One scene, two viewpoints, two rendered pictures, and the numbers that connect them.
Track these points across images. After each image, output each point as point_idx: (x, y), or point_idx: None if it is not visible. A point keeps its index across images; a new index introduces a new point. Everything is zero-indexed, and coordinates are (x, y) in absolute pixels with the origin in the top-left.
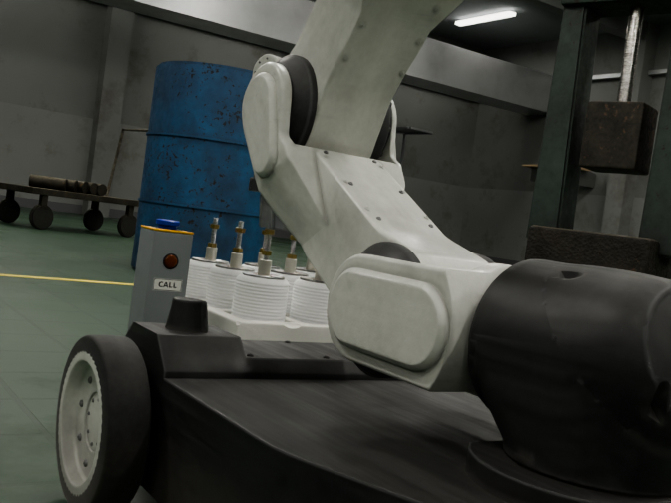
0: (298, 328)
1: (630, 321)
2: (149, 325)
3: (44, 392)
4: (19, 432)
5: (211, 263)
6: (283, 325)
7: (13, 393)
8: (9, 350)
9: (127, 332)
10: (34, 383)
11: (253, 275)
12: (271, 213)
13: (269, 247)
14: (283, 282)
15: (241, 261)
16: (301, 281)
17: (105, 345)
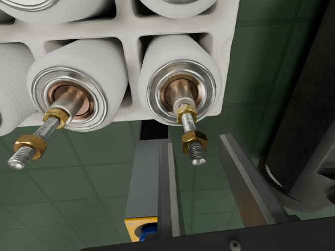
0: (232, 39)
1: None
2: (323, 203)
3: (122, 150)
4: (191, 164)
5: (6, 115)
6: (229, 62)
7: (127, 161)
8: (11, 155)
9: (300, 200)
10: (102, 152)
11: (199, 118)
12: (176, 177)
13: (194, 121)
14: (219, 74)
15: (72, 101)
16: (187, 12)
17: (323, 209)
